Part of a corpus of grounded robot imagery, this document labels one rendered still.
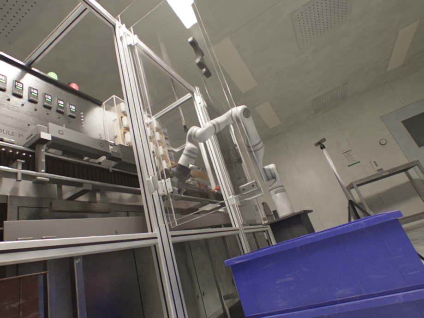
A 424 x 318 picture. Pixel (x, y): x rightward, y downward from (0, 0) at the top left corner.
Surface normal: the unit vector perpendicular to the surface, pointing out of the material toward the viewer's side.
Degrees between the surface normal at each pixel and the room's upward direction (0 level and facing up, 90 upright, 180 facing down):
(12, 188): 90
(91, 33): 180
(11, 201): 90
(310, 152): 90
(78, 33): 180
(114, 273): 90
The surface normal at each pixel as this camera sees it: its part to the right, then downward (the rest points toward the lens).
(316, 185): -0.49, -0.21
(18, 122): 0.83, -0.40
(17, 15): 0.26, 0.89
